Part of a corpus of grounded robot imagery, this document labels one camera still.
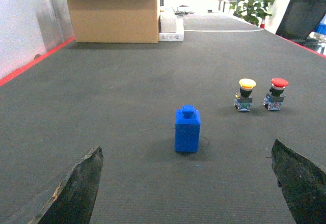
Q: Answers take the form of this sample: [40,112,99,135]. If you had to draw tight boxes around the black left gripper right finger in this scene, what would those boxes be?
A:
[271,138,325,223]

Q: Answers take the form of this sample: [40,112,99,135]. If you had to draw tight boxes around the black office chair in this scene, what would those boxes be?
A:
[276,0,325,45]

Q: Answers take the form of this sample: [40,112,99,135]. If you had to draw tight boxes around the white flat box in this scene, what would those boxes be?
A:
[159,12,184,42]

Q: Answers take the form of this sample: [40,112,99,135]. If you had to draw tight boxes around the green potted plant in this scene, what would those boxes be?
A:
[230,0,275,26]

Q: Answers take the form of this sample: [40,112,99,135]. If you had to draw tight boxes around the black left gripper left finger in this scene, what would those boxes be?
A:
[30,147,103,223]

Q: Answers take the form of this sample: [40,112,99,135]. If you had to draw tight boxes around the blue block part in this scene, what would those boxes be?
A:
[174,104,201,153]

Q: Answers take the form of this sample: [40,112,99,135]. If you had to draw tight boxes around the yellow push button switch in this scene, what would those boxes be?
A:
[234,78,256,111]

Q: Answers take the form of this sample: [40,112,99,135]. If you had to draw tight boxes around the large open cardboard box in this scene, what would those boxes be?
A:
[66,0,160,43]

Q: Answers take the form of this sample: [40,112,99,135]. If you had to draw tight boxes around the red push button switch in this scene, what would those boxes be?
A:
[263,77,289,111]

